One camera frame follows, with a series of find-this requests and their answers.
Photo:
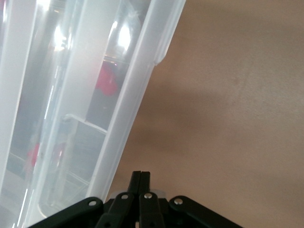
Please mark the red block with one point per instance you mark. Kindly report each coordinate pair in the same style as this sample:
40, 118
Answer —
33, 154
107, 80

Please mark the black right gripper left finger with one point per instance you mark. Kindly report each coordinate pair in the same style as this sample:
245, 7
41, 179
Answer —
118, 209

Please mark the brown table cover sheet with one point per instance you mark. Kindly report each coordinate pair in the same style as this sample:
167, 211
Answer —
213, 95

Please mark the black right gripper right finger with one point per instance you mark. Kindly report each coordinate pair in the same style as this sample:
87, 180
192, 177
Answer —
149, 211

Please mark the clear plastic storage box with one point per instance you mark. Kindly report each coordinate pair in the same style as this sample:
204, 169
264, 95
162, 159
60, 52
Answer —
78, 147

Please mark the clear ribbed plastic lid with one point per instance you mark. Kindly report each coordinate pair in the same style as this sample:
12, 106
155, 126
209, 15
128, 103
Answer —
133, 95

